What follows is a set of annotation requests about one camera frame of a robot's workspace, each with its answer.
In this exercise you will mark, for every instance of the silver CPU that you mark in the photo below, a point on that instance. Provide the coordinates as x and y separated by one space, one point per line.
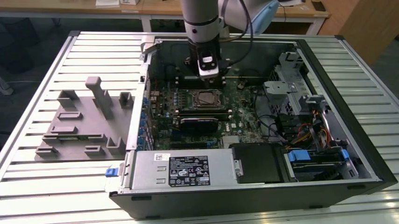
208 98

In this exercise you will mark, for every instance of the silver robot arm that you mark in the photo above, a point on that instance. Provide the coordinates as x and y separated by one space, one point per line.
200 18

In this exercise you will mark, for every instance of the CPU socket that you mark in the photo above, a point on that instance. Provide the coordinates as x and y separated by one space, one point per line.
208 107

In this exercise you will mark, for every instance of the black RAM slot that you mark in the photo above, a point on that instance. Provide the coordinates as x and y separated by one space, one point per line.
201 110
181 81
181 84
181 78
201 116

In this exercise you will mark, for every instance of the silver coin battery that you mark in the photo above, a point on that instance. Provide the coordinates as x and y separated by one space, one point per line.
240 85

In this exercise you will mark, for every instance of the metal drive cage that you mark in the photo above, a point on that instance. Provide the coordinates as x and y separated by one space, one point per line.
280 93

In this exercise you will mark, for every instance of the small white box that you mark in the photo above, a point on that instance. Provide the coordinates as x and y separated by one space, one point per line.
129 2

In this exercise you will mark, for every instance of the black graphics card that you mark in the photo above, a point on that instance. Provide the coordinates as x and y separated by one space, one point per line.
199 126

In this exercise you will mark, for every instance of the green motherboard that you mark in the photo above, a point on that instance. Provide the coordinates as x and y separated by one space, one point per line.
243 126

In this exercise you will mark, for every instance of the white paper box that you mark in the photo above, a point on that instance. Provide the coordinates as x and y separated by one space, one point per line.
107 3

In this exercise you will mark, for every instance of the black phone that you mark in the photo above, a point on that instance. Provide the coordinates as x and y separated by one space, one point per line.
317 5

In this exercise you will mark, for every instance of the silver finned heatsink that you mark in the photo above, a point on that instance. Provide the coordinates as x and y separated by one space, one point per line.
232 140

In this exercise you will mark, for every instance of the wooden desk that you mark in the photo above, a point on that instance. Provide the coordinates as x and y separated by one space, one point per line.
77 10

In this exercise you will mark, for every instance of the grey parts rack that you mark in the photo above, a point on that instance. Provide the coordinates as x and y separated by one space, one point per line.
87 121

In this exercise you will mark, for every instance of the wooden cabinet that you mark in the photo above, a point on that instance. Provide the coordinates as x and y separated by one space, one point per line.
367 28

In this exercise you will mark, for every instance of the black bay cover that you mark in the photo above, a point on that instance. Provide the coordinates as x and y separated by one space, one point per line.
259 163

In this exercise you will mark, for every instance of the hard disk in blue carrier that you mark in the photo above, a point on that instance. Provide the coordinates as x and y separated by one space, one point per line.
299 156

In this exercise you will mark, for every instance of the grey power supply unit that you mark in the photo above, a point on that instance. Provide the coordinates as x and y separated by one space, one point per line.
149 170

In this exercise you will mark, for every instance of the green RAM stick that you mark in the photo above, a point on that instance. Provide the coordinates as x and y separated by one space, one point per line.
72 138

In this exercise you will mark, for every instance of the black office chair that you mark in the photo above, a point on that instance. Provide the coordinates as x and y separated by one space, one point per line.
14 42

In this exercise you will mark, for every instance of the blue case latch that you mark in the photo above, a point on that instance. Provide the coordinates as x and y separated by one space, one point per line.
111 172

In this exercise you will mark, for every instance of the black PC case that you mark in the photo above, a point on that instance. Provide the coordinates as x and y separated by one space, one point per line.
217 203

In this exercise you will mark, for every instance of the white metal leg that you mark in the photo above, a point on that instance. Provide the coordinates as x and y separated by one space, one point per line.
6 86

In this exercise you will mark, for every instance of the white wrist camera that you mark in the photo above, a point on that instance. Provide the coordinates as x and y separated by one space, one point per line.
208 66

